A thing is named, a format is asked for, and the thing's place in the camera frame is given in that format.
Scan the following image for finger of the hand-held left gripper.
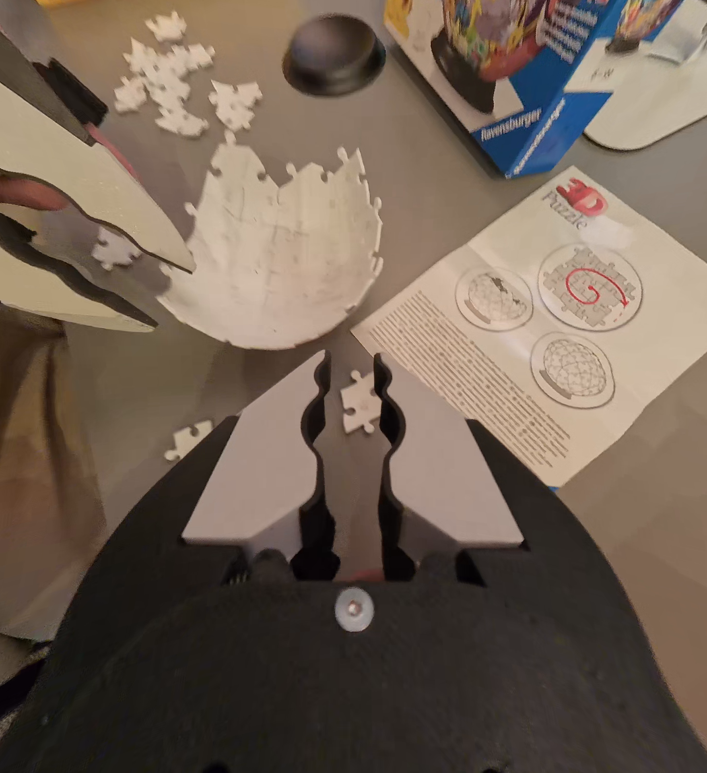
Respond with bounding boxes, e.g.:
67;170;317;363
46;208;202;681
0;193;159;334
0;60;197;274

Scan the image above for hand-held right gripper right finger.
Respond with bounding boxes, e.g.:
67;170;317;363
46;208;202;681
373;354;526;582

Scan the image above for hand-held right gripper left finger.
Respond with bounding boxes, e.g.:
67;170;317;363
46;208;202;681
181;350;341;582

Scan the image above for two joined white puzzle pieces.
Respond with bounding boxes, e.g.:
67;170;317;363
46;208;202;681
154;99;209;138

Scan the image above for half-built puzzle ball shell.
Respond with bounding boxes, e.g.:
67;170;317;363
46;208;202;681
157;130;384;351

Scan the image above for blue puzzle box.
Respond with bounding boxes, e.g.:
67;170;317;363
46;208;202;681
383;0;686;180

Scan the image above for white instruction leaflet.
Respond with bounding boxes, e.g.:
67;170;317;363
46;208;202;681
350;166;707;489

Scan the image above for person's beige trousers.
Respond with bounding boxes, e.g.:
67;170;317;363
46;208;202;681
0;290;109;695

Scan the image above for black round display stand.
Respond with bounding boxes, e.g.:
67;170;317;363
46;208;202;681
282;15;387;97

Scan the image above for white round coaster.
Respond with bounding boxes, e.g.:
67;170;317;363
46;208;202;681
583;0;707;152

